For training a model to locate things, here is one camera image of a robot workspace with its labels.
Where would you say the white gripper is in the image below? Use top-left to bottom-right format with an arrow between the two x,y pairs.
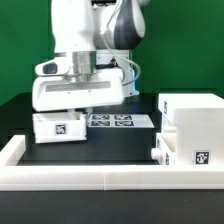
32,69 -> 124,112

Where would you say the white drawer with tag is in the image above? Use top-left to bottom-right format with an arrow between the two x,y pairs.
151,133 -> 176,165
32,112 -> 87,144

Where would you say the white drawer cabinet box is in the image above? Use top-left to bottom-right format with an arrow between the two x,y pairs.
158,94 -> 224,165

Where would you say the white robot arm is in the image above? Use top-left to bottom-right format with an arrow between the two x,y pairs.
32,0 -> 150,112

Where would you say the white fiducial marker sheet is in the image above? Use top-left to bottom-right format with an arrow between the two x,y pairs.
88,114 -> 154,128

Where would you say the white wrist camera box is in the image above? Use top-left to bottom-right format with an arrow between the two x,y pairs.
35,60 -> 69,76

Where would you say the white U-shaped boundary frame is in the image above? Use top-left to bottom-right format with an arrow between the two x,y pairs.
0,135 -> 224,191

